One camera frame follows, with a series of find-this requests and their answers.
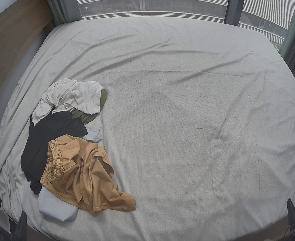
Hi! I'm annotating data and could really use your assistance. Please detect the tan shorts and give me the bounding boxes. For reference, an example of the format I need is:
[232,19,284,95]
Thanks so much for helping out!
[40,134,137,213]

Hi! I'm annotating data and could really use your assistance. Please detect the bed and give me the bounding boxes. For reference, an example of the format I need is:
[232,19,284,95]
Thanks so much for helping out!
[0,0,295,241]

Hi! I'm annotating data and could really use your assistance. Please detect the pale grey garment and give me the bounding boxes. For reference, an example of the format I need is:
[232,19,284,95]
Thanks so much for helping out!
[38,126,101,223]

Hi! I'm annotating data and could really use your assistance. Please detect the black garment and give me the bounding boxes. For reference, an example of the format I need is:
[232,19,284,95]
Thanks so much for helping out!
[21,110,88,196]

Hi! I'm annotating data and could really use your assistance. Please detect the green garment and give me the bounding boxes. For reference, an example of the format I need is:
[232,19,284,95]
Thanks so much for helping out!
[70,89,108,125]

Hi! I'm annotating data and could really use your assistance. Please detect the white garment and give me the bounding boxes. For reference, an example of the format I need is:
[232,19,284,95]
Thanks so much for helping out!
[32,78,104,125]

